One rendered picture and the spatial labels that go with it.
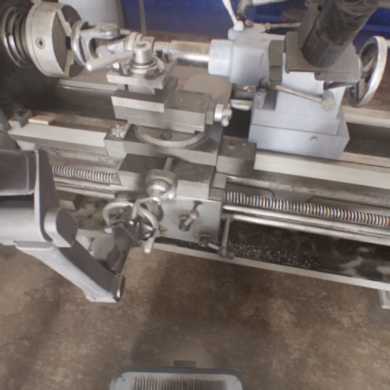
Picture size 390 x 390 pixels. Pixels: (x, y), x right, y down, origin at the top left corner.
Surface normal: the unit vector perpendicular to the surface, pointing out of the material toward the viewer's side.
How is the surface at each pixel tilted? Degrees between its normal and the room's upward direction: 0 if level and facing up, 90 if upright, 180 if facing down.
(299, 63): 30
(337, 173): 36
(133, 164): 0
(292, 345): 0
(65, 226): 87
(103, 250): 3
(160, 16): 90
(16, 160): 76
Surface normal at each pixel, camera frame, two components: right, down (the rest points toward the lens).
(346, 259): 0.02, -0.65
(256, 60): -0.18, 0.69
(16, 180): 0.96, 0.08
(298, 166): -0.10, -0.09
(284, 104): -0.17, 0.42
